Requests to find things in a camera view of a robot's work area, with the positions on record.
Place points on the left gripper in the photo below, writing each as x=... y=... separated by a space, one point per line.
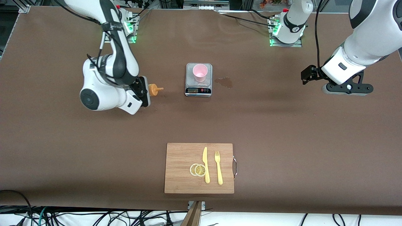
x=312 y=74

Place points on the pink cup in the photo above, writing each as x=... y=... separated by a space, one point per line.
x=200 y=73

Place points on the clear squeeze bottle orange cap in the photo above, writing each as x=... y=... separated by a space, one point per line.
x=154 y=90

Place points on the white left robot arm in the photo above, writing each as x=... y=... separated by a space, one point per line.
x=370 y=40

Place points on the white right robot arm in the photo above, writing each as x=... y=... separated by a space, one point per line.
x=100 y=80

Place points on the brown table cover sheet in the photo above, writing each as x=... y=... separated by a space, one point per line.
x=282 y=141

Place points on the brown liquid puddle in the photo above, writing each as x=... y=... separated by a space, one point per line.
x=225 y=82

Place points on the silver digital kitchen scale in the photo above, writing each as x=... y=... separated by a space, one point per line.
x=198 y=91

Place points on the white power strip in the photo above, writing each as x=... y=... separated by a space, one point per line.
x=205 y=7

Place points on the yellow plastic fork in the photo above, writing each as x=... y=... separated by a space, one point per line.
x=219 y=171

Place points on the yellow plastic knife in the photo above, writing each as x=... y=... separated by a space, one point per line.
x=206 y=169

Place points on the lemon slice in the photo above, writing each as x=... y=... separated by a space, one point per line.
x=192 y=169
x=201 y=170

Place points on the wooden cutting board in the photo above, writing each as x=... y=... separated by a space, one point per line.
x=179 y=169

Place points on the wooden beam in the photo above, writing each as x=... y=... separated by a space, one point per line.
x=195 y=216

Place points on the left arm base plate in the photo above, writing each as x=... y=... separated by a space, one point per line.
x=287 y=45

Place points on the metal bracket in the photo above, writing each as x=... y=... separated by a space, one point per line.
x=189 y=204

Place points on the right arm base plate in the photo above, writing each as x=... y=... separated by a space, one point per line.
x=133 y=39

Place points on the aluminium frame profile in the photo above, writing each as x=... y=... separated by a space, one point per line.
x=24 y=8

